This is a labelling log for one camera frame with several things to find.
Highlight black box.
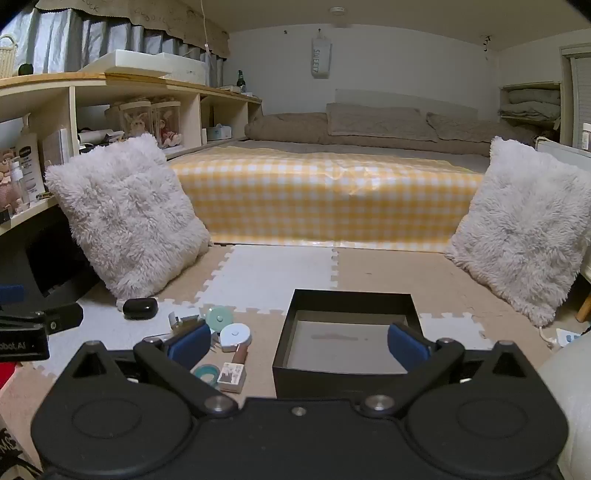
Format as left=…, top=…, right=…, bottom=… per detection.
left=272, top=289, right=423, bottom=400

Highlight white charger plug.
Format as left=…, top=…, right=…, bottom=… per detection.
left=217, top=362, right=245, bottom=393

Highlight beige curtain valance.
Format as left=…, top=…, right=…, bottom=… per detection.
left=34, top=0, right=230, bottom=58

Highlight grey curtain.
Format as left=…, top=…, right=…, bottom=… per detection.
left=0, top=7, right=227, bottom=88

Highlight black earbud case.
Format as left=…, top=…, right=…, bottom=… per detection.
left=123, top=298, right=158, bottom=319

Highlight bear print box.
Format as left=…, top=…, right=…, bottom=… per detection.
left=0, top=147, right=24, bottom=210

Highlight folded grey blankets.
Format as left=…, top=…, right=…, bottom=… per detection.
left=501, top=89, right=561, bottom=123

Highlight white power strip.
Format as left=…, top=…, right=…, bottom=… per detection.
left=555, top=327, right=583, bottom=348

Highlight red cloth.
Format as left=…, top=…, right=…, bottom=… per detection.
left=0, top=362, right=21, bottom=391

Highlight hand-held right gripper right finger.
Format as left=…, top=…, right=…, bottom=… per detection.
left=361, top=322, right=539, bottom=418

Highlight white cabinet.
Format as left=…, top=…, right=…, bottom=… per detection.
left=536, top=137, right=591, bottom=324

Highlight teal tape roll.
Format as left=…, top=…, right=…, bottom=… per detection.
left=191, top=364, right=221, bottom=386

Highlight black white patterned fabric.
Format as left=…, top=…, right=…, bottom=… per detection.
left=0, top=427, right=44, bottom=480

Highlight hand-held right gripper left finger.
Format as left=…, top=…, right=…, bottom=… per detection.
left=60, top=320, right=238, bottom=420

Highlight fluffy white pillow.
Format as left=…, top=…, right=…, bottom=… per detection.
left=45, top=133, right=213, bottom=300
left=444, top=136, right=591, bottom=328

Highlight foam puzzle floor mat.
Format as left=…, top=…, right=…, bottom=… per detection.
left=0, top=244, right=573, bottom=416

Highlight white wall hanging pouch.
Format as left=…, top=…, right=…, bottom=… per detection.
left=308, top=28, right=332, bottom=79

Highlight white flat box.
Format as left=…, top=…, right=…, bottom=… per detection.
left=78, top=50, right=208, bottom=86

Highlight white plastic tool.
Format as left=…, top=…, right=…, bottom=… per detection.
left=167, top=311, right=200, bottom=335

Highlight white window blind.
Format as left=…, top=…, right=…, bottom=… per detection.
left=570, top=55, right=591, bottom=151

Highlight yellow checkered bed cover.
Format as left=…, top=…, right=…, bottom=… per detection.
left=168, top=147, right=485, bottom=252

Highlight white paper box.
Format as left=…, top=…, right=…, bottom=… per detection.
left=42, top=129, right=71, bottom=171

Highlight white headboard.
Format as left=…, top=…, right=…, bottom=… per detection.
left=335, top=89, right=478, bottom=121

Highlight white lotion bottle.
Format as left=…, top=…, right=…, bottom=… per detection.
left=15, top=115, right=45, bottom=206

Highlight wooden shelf unit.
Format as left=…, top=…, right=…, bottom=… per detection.
left=0, top=71, right=264, bottom=241

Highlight beige bed pillow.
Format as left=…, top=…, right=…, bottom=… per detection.
left=427, top=112, right=504, bottom=143
left=326, top=102, right=438, bottom=143

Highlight mint green round case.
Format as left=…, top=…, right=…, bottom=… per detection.
left=205, top=307, right=235, bottom=334

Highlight white round tape measure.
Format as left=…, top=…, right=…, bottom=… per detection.
left=220, top=323, right=253, bottom=353

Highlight clear doll display case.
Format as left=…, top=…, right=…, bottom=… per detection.
left=150, top=98, right=185, bottom=148
left=117, top=99, right=153, bottom=139

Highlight brown duvet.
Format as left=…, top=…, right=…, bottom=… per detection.
left=244, top=112, right=329, bottom=145

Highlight wicker basket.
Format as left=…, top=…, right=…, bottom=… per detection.
left=0, top=34, right=17, bottom=79

